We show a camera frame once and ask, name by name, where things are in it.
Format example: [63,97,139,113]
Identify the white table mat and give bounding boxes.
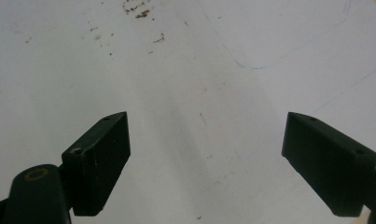
[0,0,376,224]

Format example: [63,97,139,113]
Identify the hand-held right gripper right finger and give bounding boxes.
[281,111,376,218]

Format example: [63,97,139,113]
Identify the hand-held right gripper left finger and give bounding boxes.
[61,111,132,217]

